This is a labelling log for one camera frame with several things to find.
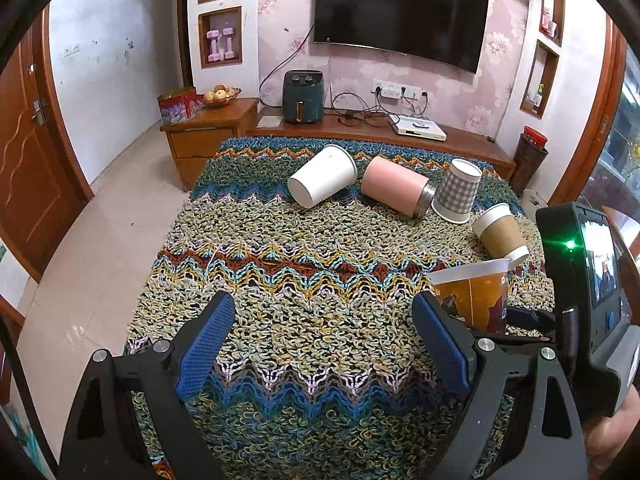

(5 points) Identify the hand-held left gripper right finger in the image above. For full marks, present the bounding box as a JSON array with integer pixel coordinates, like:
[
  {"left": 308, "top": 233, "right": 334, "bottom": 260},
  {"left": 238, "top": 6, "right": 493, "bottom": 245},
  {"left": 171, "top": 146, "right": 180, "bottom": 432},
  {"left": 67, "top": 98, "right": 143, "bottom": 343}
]
[{"left": 412, "top": 290, "right": 588, "bottom": 480}]

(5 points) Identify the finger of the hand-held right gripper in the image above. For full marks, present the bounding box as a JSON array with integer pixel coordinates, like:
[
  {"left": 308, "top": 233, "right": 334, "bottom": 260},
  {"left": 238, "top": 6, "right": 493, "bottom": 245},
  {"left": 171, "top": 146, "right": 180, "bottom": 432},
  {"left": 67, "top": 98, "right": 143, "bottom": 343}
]
[{"left": 506, "top": 308, "right": 559, "bottom": 342}]

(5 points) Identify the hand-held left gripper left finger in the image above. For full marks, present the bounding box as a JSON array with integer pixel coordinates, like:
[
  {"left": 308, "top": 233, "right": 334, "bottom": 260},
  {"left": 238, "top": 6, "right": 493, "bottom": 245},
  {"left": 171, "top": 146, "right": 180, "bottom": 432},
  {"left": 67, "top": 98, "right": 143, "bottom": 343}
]
[{"left": 59, "top": 290, "right": 237, "bottom": 480}]

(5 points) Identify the orange printed paper cup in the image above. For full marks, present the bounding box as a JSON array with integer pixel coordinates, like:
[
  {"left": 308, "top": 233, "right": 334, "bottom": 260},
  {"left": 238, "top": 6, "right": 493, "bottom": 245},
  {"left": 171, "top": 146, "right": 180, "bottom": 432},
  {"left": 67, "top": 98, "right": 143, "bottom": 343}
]
[{"left": 429, "top": 258, "right": 513, "bottom": 336}]

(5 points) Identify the brown sleeved paper cup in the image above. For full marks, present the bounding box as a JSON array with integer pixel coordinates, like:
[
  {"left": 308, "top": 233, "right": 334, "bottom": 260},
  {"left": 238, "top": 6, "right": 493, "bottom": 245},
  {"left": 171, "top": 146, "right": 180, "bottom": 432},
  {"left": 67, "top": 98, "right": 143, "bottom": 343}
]
[{"left": 472, "top": 203, "right": 530, "bottom": 265}]

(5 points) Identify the grey checkered paper cup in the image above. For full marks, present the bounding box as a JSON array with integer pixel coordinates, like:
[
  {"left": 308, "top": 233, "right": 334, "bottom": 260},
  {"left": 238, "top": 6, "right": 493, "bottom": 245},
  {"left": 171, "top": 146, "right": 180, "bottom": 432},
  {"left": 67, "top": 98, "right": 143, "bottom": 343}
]
[{"left": 431, "top": 158, "right": 483, "bottom": 224}]

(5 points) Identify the pink steel thermos cup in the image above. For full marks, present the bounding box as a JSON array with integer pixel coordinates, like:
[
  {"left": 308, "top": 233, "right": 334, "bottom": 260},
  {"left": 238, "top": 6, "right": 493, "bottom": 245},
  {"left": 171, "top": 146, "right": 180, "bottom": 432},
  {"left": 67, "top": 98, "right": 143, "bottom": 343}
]
[{"left": 361, "top": 156, "right": 437, "bottom": 219}]

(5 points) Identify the plain white paper cup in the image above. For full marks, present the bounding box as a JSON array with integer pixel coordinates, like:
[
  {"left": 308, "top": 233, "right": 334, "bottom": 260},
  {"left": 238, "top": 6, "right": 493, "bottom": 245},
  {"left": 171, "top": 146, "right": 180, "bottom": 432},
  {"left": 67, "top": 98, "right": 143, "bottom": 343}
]
[{"left": 287, "top": 144, "right": 358, "bottom": 208}]

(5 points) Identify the person's right hand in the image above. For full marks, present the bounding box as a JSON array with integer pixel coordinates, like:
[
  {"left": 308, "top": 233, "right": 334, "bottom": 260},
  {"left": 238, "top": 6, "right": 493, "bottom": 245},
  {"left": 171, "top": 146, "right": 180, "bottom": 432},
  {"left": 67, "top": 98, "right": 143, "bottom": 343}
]
[{"left": 582, "top": 391, "right": 640, "bottom": 480}]

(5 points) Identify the colourful knitted blanket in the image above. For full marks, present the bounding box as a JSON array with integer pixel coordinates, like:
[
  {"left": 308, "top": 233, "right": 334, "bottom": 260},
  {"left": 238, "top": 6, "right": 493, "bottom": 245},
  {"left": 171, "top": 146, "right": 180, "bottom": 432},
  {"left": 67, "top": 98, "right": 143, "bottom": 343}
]
[{"left": 122, "top": 135, "right": 556, "bottom": 480}]

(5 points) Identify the dark bin with red lid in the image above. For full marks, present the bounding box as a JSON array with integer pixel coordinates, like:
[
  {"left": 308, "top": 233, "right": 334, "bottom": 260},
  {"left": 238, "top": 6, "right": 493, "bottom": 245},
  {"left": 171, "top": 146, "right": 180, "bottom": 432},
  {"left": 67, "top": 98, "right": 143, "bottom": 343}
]
[{"left": 509, "top": 132, "right": 549, "bottom": 196}]

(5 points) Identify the small wooden side cabinet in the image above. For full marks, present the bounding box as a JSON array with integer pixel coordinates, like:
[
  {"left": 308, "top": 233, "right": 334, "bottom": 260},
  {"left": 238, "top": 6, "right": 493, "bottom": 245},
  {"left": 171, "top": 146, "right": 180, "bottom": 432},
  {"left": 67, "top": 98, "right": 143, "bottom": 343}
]
[{"left": 160, "top": 97, "right": 260, "bottom": 192}]

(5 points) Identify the white set-top box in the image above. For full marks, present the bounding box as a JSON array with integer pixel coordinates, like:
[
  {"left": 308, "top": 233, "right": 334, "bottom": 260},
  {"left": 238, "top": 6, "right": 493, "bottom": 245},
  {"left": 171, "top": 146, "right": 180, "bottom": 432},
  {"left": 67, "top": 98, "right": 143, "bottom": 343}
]
[{"left": 389, "top": 113, "right": 447, "bottom": 142}]

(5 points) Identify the long wooden TV cabinet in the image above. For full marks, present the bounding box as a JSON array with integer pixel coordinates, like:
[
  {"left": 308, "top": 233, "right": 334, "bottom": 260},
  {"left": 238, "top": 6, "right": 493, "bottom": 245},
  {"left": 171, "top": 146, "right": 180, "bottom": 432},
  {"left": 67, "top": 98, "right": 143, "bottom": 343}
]
[{"left": 246, "top": 105, "right": 517, "bottom": 181}]

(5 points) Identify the red printed tin box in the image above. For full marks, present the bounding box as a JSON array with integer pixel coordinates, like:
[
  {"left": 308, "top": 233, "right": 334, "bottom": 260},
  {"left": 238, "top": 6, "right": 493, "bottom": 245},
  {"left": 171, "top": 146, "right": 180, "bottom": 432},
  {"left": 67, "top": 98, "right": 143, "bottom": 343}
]
[{"left": 158, "top": 87, "right": 203, "bottom": 126}]

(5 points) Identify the brown wooden door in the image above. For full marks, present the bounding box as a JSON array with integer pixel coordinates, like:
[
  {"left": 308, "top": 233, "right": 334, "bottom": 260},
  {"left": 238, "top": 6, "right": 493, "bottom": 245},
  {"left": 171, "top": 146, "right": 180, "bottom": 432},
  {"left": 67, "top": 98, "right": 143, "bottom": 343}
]
[{"left": 0, "top": 25, "right": 93, "bottom": 281}]

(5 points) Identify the bowl of fruit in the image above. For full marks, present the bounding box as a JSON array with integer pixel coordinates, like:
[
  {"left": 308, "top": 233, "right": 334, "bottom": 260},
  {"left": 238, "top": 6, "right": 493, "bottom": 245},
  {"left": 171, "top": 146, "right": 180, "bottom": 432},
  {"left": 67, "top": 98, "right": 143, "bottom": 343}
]
[{"left": 199, "top": 85, "right": 242, "bottom": 109}]

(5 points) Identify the dark green air fryer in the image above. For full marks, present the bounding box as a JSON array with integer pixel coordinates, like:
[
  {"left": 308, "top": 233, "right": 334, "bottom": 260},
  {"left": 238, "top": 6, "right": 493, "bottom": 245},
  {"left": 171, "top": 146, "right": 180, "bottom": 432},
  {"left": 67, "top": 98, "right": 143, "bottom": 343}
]
[{"left": 282, "top": 70, "right": 324, "bottom": 124}]

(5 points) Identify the black flat television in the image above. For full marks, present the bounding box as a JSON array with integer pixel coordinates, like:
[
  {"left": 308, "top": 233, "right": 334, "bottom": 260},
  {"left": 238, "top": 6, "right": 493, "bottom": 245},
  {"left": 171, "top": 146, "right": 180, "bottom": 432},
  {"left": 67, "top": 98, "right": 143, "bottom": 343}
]
[{"left": 312, "top": 0, "right": 490, "bottom": 75}]

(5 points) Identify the tangle of black cables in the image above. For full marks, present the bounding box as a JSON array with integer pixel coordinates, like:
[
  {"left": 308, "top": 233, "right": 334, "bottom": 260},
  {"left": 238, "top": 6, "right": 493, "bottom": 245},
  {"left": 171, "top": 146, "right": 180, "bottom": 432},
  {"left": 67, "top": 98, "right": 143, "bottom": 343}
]
[{"left": 330, "top": 91, "right": 401, "bottom": 126}]

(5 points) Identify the white wall socket strip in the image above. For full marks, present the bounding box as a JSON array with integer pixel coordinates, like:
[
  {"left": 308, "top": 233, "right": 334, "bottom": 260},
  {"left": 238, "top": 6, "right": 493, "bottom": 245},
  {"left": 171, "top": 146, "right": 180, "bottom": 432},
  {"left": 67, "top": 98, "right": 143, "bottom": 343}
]
[{"left": 371, "top": 79, "right": 420, "bottom": 101}]

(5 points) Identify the black television cable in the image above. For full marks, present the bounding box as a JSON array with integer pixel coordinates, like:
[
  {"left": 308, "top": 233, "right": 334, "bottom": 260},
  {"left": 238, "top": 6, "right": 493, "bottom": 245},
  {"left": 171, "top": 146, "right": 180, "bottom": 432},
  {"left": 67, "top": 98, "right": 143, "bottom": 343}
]
[{"left": 258, "top": 25, "right": 315, "bottom": 108}]

